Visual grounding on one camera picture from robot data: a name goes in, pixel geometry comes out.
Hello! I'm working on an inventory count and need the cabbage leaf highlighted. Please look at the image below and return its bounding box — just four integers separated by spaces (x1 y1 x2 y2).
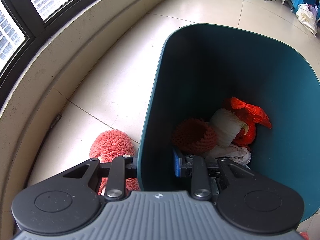
210 108 249 148

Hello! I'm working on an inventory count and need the dark teal trash bin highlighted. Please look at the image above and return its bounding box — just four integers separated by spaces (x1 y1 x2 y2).
138 24 319 219

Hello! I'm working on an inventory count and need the orange foam fruit net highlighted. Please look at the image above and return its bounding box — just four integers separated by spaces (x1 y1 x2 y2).
172 119 217 155

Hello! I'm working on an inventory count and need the pink fluffy slipper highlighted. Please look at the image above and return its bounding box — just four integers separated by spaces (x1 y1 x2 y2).
89 129 140 195

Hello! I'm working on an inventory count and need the red plastic bag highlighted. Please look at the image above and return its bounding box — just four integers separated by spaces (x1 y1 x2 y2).
226 97 272 147

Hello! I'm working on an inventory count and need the white paper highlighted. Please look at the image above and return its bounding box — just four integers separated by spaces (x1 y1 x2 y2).
205 144 251 166

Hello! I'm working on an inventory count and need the white tote bag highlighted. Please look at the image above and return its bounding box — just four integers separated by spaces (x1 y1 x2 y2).
296 3 318 36

